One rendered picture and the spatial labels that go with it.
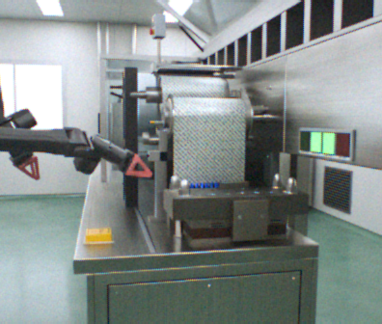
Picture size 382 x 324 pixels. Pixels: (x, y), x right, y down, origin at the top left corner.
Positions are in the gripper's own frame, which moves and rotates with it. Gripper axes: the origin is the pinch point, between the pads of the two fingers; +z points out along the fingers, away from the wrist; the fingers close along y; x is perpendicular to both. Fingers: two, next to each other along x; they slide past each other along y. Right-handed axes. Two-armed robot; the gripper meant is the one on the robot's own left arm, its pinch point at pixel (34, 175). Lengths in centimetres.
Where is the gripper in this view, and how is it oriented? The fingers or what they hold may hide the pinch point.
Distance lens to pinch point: 146.9
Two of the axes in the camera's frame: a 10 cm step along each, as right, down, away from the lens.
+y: -5.6, -0.9, 8.2
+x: -7.3, 5.3, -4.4
